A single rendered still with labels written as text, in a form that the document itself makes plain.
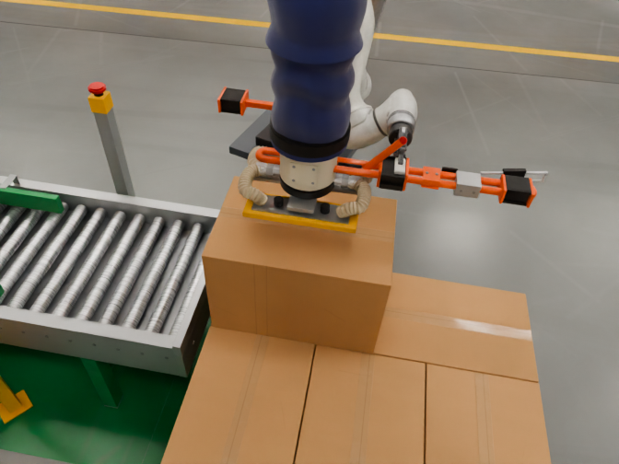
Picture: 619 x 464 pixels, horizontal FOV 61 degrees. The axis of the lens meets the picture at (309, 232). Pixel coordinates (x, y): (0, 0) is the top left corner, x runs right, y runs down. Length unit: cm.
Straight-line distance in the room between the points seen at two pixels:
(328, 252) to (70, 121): 279
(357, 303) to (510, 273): 155
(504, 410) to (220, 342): 101
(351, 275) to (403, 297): 53
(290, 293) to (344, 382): 38
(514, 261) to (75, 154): 283
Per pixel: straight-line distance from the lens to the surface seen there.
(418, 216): 325
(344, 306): 173
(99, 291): 218
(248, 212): 155
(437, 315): 210
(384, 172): 152
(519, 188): 158
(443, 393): 193
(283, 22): 125
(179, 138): 377
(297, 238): 171
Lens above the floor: 219
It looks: 46 degrees down
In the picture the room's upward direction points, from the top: 4 degrees clockwise
